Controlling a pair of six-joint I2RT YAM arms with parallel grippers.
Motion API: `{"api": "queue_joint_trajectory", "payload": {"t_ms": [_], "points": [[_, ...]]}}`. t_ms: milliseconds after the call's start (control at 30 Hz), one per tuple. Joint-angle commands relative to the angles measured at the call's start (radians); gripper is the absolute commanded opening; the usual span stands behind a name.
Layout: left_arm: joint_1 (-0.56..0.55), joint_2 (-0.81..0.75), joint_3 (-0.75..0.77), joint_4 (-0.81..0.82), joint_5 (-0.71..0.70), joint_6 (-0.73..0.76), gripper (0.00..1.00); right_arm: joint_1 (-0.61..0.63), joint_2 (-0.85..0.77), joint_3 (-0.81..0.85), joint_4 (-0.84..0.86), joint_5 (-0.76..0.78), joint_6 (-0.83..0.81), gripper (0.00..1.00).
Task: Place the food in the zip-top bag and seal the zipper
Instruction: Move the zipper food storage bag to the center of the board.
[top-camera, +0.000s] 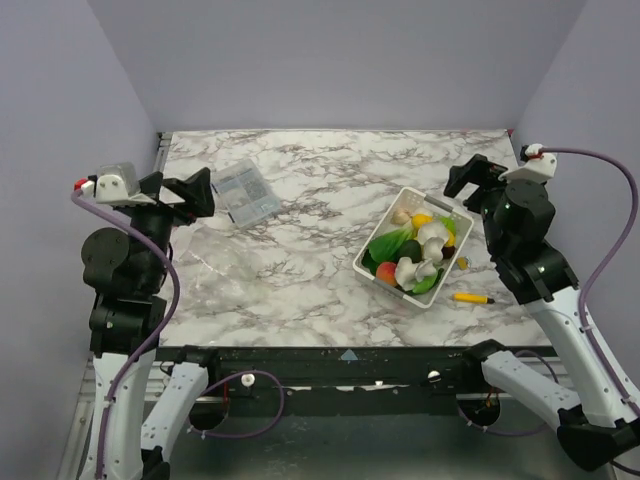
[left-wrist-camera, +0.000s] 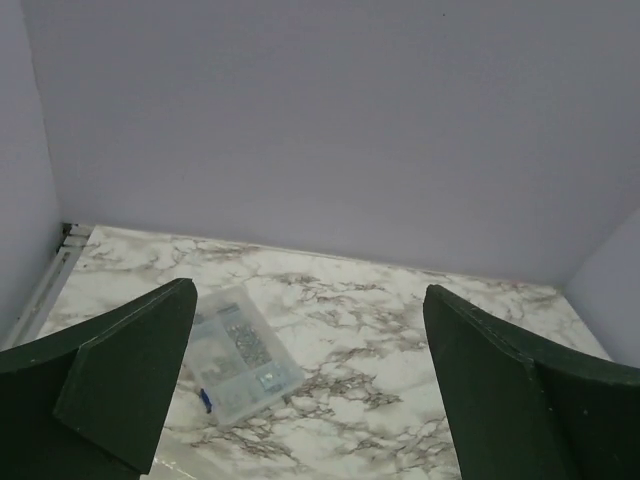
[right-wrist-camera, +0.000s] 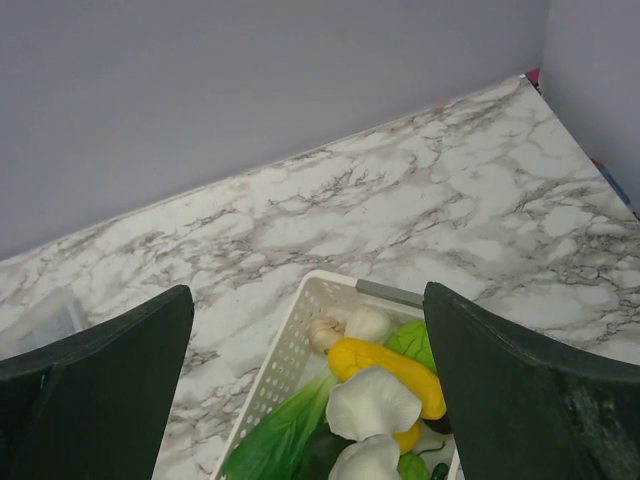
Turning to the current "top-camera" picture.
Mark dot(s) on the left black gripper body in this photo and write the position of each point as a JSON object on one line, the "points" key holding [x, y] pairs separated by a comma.
{"points": [[158, 217]]}

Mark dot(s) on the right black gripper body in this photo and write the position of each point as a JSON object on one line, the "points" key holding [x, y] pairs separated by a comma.
{"points": [[480, 186]]}

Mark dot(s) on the white plastic basket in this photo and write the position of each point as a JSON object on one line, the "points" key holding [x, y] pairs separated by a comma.
{"points": [[458, 223]]}

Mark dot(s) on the orange toy peach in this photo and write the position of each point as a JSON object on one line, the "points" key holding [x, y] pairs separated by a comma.
{"points": [[385, 272]]}

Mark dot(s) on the clear zip top bag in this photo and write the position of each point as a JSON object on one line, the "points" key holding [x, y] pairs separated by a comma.
{"points": [[212, 265]]}

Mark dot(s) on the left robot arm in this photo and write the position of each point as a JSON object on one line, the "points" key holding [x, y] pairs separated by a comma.
{"points": [[137, 290]]}

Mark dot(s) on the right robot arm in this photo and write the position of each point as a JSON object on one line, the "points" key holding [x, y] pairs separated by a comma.
{"points": [[598, 419]]}

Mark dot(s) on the small binder clip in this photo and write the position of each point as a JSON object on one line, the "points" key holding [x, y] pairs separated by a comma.
{"points": [[464, 263]]}

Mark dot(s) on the yellow toy pepper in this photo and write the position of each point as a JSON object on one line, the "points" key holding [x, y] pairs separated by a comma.
{"points": [[419, 220]]}

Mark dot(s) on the beige toy garlic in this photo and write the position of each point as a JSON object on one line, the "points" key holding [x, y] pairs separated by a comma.
{"points": [[401, 217]]}

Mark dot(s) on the dark toy avocado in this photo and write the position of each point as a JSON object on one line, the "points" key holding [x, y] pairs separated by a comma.
{"points": [[411, 249]]}

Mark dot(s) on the green toy pea pod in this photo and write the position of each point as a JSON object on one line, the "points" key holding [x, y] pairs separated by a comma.
{"points": [[427, 283]]}

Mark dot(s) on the yellow marker pen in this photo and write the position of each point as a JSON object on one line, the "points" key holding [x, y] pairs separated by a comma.
{"points": [[472, 299]]}

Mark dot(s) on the green toy bok choy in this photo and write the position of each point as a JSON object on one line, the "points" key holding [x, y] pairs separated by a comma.
{"points": [[384, 247]]}

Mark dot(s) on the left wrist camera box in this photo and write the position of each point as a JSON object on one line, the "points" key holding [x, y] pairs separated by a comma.
{"points": [[114, 185]]}

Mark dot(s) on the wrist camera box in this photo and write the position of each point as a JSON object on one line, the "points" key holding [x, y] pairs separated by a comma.
{"points": [[114, 185], [537, 166]]}

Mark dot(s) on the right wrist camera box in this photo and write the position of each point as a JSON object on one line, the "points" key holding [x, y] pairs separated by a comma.
{"points": [[537, 166]]}

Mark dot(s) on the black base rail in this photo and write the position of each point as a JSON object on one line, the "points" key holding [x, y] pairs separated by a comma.
{"points": [[334, 381]]}

